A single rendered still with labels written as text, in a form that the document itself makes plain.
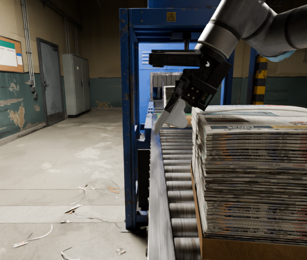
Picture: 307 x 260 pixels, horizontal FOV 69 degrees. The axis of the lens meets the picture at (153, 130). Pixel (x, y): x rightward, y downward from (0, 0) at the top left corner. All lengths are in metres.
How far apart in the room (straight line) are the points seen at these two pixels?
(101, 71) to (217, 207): 8.92
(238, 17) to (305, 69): 10.28
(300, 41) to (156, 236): 0.45
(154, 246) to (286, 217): 0.23
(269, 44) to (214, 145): 0.28
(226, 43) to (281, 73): 9.81
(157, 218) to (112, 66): 8.71
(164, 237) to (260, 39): 0.45
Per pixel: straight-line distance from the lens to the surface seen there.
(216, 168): 0.36
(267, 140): 0.37
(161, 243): 0.48
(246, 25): 0.52
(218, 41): 0.49
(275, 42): 0.54
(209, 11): 1.61
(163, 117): 0.46
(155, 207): 0.58
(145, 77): 3.83
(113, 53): 9.16
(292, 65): 10.50
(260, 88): 1.62
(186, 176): 0.76
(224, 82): 2.21
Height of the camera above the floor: 1.10
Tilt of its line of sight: 12 degrees down
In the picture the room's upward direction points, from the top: straight up
